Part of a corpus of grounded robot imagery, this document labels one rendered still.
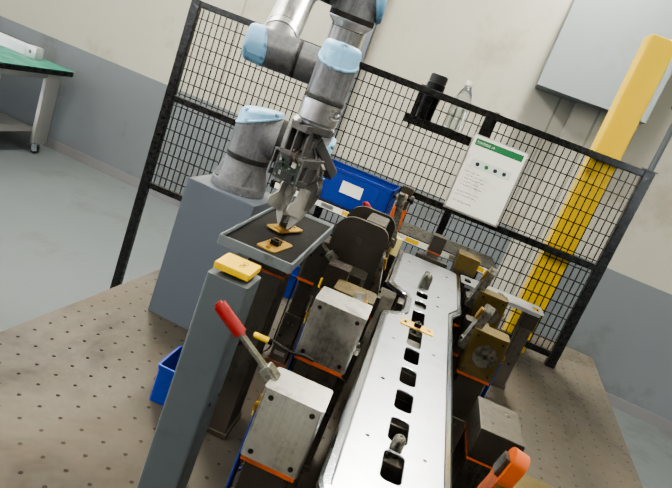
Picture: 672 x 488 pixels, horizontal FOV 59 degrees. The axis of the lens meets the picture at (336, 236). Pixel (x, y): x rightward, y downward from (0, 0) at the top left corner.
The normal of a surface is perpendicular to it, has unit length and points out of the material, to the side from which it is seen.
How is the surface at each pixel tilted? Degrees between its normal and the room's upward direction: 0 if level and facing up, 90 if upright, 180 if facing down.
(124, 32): 90
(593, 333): 90
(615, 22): 90
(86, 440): 0
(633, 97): 90
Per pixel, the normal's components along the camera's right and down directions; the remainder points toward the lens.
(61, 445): 0.35, -0.90
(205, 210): -0.27, 0.16
